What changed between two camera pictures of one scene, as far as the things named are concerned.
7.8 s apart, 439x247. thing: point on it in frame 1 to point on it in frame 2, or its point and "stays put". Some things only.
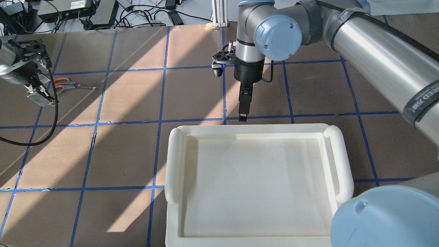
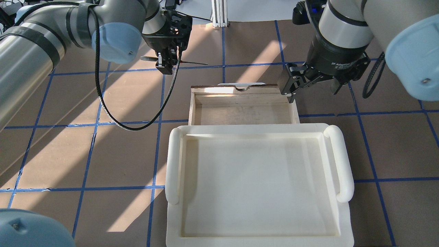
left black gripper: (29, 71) to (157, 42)
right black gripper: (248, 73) to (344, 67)
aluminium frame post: (219, 12) stays put
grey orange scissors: (61, 84) to (155, 59)
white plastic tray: (262, 185) stays put
